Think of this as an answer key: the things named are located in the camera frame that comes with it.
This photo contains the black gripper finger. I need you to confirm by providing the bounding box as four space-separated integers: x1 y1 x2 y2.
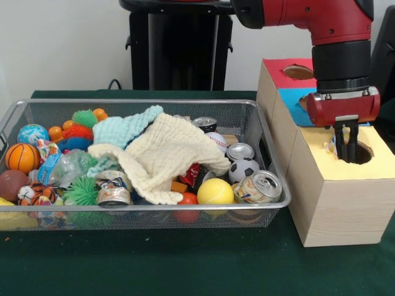
333 121 346 162
347 121 360 163

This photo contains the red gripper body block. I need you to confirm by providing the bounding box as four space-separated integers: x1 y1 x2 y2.
306 87 381 128

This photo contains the colourful polka-dot cloth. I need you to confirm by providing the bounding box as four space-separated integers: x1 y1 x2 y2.
327 128 351 157

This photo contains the wooden box with three holes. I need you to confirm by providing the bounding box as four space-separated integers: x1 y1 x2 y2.
256 57 395 248

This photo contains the shallow mesh bin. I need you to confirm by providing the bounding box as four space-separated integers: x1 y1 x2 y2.
0 98 292 231

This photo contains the dark green tablecloth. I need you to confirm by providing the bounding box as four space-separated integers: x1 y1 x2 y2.
378 100 395 142
0 89 395 296

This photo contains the black upright panel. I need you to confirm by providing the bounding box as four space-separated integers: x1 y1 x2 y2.
370 4 395 107

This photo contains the printed drink can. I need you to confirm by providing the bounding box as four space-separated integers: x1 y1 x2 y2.
233 170 283 204

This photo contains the black and white soccer ball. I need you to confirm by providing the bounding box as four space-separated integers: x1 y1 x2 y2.
228 157 260 184

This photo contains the silver drink can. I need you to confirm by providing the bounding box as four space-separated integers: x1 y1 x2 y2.
225 142 256 162

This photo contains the yellow tennis ball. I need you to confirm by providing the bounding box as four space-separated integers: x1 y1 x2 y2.
196 178 235 205

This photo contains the small red ball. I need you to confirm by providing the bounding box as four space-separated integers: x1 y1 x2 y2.
177 192 199 206

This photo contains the cream knitted cloth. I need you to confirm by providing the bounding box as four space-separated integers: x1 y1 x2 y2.
88 112 231 205

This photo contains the light blue knitted cloth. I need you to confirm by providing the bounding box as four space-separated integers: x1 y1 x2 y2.
86 104 164 178

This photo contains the blue green globe ball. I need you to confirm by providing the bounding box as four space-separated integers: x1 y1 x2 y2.
17 123 50 146

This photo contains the orange mini basketball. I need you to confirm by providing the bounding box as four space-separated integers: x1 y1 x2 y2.
4 142 41 174

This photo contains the brown mini football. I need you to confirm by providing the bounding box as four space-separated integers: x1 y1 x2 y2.
0 169 29 203

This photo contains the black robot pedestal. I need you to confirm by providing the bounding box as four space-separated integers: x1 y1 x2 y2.
118 0 237 91

